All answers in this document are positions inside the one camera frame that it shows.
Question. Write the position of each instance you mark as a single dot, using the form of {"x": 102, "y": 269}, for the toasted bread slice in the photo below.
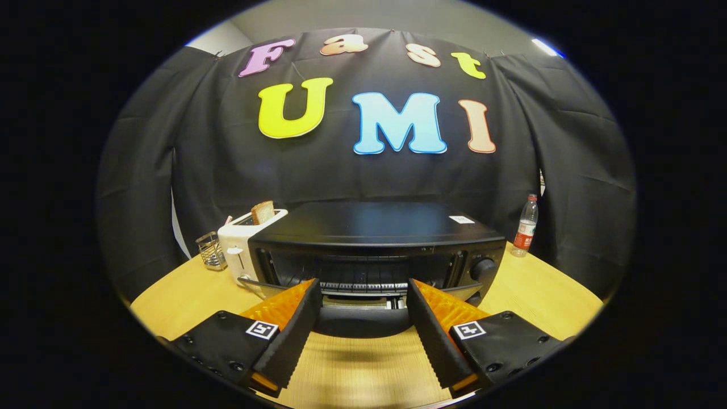
{"x": 263, "y": 213}

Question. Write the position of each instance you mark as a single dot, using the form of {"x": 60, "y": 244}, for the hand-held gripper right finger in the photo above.
{"x": 437, "y": 346}

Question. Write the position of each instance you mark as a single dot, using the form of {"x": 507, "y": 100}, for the red label water bottle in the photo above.
{"x": 525, "y": 230}

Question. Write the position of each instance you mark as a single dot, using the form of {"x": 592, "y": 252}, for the small ceiling light panel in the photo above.
{"x": 546, "y": 48}

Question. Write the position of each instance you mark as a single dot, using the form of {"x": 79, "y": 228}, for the black toaster oven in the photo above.
{"x": 375, "y": 227}

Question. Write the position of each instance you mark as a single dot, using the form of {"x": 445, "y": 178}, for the white toaster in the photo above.
{"x": 235, "y": 250}

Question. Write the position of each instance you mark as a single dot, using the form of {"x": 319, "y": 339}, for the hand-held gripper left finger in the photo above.
{"x": 292, "y": 341}

